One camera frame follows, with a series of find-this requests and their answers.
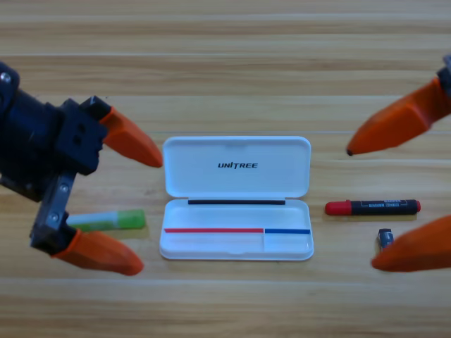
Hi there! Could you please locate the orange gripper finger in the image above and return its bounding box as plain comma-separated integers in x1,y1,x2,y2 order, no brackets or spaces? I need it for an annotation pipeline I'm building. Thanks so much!
99,106,164,168
346,77,451,157
371,215,451,273
52,228,144,277

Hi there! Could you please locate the white Unitree pencil case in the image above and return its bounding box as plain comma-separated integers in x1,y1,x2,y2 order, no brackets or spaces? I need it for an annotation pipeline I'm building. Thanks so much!
159,136,314,261

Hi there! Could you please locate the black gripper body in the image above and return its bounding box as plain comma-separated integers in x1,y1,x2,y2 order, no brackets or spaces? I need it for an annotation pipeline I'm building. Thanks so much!
436,54,451,92
0,61,112,256

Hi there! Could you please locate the red and black marker pen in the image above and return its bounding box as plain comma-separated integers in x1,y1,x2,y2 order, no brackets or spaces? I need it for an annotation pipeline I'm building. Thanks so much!
324,199,421,216

